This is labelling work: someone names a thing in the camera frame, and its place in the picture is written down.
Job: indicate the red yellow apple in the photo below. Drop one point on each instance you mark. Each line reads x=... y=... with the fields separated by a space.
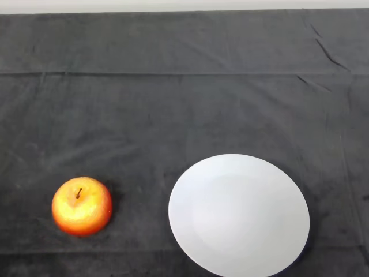
x=83 y=213

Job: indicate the black table cloth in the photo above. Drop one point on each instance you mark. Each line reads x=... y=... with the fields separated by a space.
x=173 y=101

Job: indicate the white round plate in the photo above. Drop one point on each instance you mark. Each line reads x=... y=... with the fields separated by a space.
x=239 y=219

